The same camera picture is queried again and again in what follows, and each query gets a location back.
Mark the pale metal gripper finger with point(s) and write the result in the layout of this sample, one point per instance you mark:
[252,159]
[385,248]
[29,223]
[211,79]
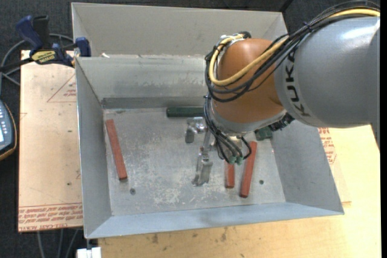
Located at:
[207,170]
[199,172]

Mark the dark green flat block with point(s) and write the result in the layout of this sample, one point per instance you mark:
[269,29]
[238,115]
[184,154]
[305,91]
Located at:
[184,112]
[263,133]

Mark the red-brown flat block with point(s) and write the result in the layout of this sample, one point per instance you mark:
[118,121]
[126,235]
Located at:
[248,172]
[229,176]
[116,149]

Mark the grey metal bin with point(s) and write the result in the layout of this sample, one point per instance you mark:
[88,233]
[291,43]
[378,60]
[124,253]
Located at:
[157,160]

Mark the brown cardboard board, red print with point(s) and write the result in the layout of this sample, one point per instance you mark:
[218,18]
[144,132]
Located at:
[48,145]

